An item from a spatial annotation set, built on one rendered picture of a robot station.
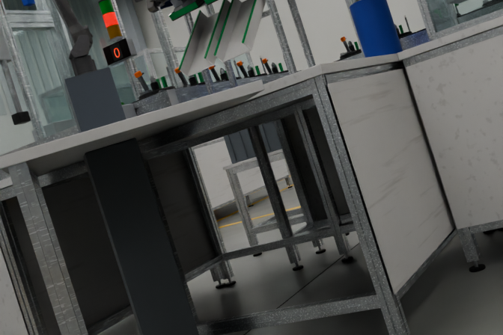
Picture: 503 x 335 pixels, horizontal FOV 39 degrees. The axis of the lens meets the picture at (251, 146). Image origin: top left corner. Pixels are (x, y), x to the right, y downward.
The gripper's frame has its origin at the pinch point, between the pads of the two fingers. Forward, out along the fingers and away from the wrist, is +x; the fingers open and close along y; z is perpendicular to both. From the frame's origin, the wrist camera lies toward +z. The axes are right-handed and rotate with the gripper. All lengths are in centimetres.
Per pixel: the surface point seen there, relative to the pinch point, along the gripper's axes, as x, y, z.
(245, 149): 179, 136, -15
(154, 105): -5.7, 12.9, -35.2
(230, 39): 10.9, -10.9, -17.3
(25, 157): -70, -10, -60
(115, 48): 8.5, 46.1, -1.5
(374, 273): 14, -48, -101
